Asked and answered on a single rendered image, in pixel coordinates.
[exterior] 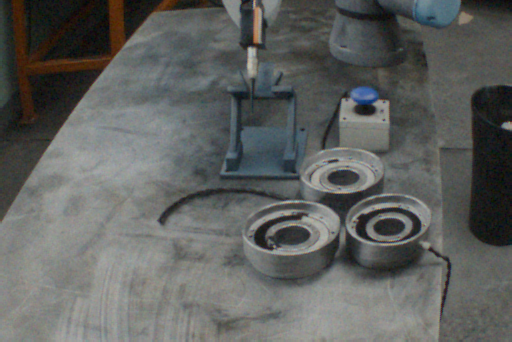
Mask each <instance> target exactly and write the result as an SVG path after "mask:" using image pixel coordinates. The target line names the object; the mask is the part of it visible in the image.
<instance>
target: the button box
mask: <svg viewBox="0 0 512 342"><path fill-rule="evenodd" d="M339 124H340V147H349V148H357V149H362V150H366V151H369V152H389V136H390V135H389V101H377V102H376V103H372V104H369V109H361V104H358V103H356V102H354V101H353V100H352V99H348V98H342V104H341V110H340V117H339Z"/></svg>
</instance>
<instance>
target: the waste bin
mask: <svg viewBox="0 0 512 342"><path fill-rule="evenodd" d="M470 108H471V112H472V113H471V118H472V136H471V138H472V142H473V152H472V182H471V201H470V208H469V226H470V227H469V228H470V229H471V231H472V233H473V234H474V235H475V236H476V237H477V238H478V239H481V241H484V242H486V243H489V244H494V245H496V244H497V245H508V244H512V130H511V129H507V128H503V127H501V126H502V125H503V123H504V122H507V123H509V122H510V124H512V85H506V84H496V83H495V84H491V85H489V84H488V85H486V86H481V87H480V88H479V89H476V90H475V91H474V93H472V96H471V101H470Z"/></svg>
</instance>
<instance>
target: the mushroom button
mask: <svg viewBox="0 0 512 342"><path fill-rule="evenodd" d="M350 96H351V99H352V100H353V101H354V102H356V103H358V104H361V109H369V104H372V103H376V102H377V101H378V100H379V96H378V94H377V92H376V90H374V89H370V87H359V88H356V89H354V90H353V91H352V92H351V94H350Z"/></svg>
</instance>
